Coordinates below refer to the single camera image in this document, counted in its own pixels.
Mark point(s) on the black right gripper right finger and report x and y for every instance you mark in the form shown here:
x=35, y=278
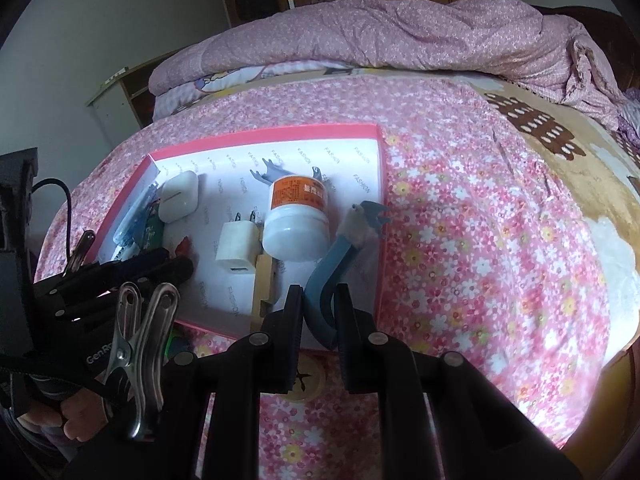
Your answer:
x=375, y=362

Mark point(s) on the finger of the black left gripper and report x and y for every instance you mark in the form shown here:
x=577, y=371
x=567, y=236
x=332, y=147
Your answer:
x=100, y=283

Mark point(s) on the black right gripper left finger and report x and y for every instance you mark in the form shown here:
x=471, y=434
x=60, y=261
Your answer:
x=264, y=361

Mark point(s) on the green lighter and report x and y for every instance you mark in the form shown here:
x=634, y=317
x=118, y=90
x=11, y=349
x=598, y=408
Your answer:
x=153, y=234

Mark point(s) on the red small hair clip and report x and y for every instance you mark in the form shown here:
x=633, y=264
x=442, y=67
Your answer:
x=184, y=248

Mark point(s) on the wooden chess piece disc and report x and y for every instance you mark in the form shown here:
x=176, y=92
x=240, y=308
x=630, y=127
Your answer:
x=309, y=380

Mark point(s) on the wooden stand piece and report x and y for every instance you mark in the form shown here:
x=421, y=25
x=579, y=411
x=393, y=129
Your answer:
x=263, y=298

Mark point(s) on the green blue cartoon figurine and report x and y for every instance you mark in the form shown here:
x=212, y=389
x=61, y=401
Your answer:
x=177, y=342

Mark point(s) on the white earbuds case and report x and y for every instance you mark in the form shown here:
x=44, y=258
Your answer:
x=178, y=197

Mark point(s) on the white usb charger plug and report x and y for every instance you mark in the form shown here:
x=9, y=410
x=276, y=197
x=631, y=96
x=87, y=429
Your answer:
x=239, y=245

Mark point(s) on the white jar orange label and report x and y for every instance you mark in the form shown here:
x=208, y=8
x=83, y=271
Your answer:
x=297, y=224

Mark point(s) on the grey curved claw tool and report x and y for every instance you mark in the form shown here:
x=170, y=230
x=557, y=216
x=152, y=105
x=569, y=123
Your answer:
x=274, y=172

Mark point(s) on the person hand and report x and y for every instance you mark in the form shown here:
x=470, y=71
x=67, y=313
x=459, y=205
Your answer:
x=81, y=417

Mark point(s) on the metal spring clamp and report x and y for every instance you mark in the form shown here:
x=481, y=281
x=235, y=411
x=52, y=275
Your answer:
x=80, y=252

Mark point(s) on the pink floral bed sheet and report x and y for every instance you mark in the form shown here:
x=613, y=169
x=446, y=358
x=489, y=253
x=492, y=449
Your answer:
x=487, y=252

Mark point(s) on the pink shallow cardboard box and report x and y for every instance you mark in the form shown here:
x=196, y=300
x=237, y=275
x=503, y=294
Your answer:
x=351, y=159

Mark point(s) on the grey bedside cabinet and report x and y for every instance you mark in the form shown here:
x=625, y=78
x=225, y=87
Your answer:
x=124, y=103

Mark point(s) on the purple floral quilt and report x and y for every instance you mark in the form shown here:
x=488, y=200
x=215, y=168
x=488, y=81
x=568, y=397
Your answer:
x=494, y=37

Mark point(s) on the dark wooden headboard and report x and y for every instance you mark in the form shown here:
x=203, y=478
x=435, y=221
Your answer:
x=600, y=35

